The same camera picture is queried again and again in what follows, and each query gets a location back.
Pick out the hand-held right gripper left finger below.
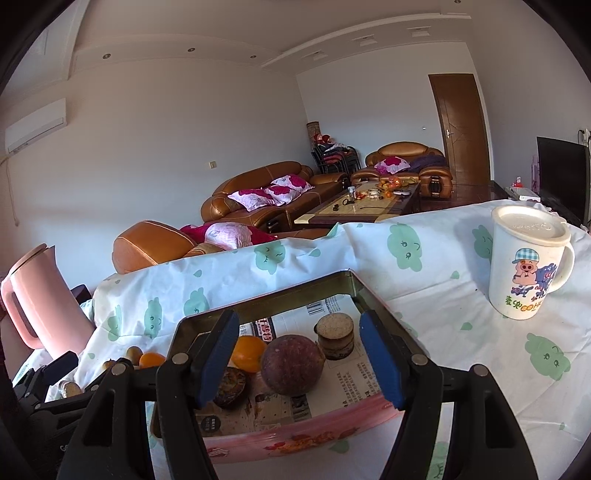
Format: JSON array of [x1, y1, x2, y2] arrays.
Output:
[[55, 308, 241, 480]]

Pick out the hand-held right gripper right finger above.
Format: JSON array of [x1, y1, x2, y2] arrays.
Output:
[[359, 310, 540, 480]]

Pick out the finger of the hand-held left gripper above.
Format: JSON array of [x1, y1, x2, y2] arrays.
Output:
[[13, 352, 80, 409], [18, 383, 100, 480]]

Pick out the dark brown mangosteen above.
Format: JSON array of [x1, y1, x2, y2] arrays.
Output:
[[211, 367, 252, 409]]

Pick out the purple passion fruit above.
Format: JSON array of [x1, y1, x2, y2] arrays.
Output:
[[261, 335, 326, 397]]

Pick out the pink tin box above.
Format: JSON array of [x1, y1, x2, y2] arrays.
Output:
[[150, 268, 432, 464]]

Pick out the newspaper lining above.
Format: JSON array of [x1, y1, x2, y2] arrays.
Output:
[[194, 295, 386, 437]]

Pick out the pink electric kettle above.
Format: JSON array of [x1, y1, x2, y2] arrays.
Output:
[[0, 244, 95, 360]]

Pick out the green cloud print tablecloth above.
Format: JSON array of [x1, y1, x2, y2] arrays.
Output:
[[11, 198, 591, 480]]

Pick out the pink floral pillow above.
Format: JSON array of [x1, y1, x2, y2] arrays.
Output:
[[204, 222, 254, 250]]

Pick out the red cloth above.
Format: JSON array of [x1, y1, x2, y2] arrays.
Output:
[[180, 224, 278, 245]]

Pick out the brown leather armchair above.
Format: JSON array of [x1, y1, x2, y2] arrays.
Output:
[[112, 220, 333, 275], [351, 141, 454, 200]]

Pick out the wooden coffee table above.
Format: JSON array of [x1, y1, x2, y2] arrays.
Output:
[[294, 181, 422, 227]]

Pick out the white cartoon mug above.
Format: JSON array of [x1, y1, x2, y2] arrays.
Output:
[[488, 205, 575, 320]]

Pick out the white magenta floral pillow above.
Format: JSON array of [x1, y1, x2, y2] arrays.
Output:
[[263, 174, 315, 206], [374, 156, 411, 175], [228, 187, 278, 212]]

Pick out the brown leather long sofa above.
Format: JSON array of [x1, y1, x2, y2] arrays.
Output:
[[200, 161, 352, 232]]

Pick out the purple blanket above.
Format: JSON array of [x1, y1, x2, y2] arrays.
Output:
[[409, 154, 448, 174]]

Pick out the white mug lid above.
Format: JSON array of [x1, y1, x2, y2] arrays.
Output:
[[491, 204, 572, 241]]

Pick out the stacked dark chairs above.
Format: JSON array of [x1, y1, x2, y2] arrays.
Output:
[[311, 143, 362, 175]]

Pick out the brown wooden door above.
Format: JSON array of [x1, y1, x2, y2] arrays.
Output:
[[428, 73, 491, 186]]

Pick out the white air conditioner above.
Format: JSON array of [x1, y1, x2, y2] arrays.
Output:
[[4, 98, 68, 154]]

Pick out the black television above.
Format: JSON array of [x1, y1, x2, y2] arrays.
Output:
[[536, 136, 591, 227]]

